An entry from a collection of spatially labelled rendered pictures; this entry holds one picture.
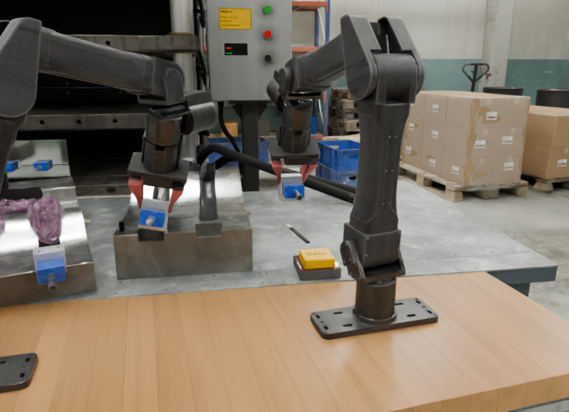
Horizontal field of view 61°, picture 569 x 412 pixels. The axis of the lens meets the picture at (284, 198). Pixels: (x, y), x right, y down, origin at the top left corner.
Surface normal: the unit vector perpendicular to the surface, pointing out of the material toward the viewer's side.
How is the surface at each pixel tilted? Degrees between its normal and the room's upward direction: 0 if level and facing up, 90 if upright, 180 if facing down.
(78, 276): 90
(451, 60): 90
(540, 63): 90
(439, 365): 0
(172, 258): 90
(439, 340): 0
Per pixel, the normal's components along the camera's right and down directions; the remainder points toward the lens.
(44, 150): 0.16, 0.26
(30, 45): 0.78, 0.17
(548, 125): -0.94, 0.09
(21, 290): 0.44, 0.24
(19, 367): 0.00, -0.96
